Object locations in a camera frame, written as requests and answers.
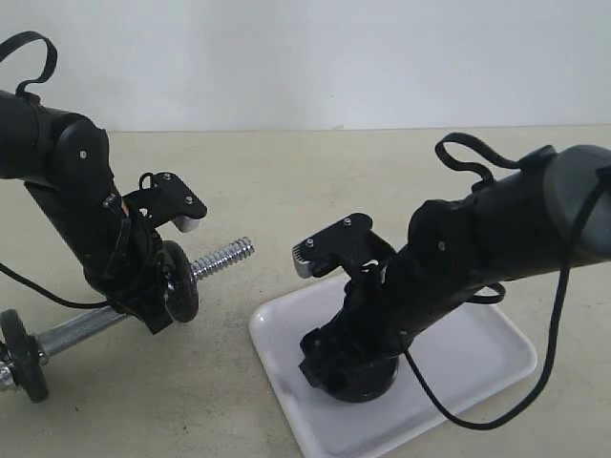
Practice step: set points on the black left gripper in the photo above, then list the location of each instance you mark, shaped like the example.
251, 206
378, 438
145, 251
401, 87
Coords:
129, 280

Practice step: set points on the black weight plate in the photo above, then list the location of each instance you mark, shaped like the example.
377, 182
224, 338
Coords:
181, 293
361, 383
21, 354

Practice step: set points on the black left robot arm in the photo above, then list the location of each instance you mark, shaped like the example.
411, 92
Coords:
63, 160

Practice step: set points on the chrome star collar nut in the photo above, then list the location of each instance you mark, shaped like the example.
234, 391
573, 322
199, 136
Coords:
7, 381

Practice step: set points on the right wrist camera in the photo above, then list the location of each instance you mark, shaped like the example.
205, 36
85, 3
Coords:
348, 243

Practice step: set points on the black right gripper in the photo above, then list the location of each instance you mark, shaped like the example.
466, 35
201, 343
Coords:
363, 331

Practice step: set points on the chrome dumbbell bar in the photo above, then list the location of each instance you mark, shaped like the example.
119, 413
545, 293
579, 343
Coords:
83, 327

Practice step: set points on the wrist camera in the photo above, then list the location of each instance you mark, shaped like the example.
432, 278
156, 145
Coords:
163, 197
348, 243

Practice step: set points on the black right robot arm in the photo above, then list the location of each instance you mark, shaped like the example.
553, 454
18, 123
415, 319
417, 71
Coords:
514, 228

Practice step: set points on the white rectangular tray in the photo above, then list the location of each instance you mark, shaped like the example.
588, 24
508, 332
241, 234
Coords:
466, 358

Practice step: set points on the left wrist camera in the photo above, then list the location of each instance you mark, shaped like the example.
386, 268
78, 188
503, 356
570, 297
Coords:
163, 197

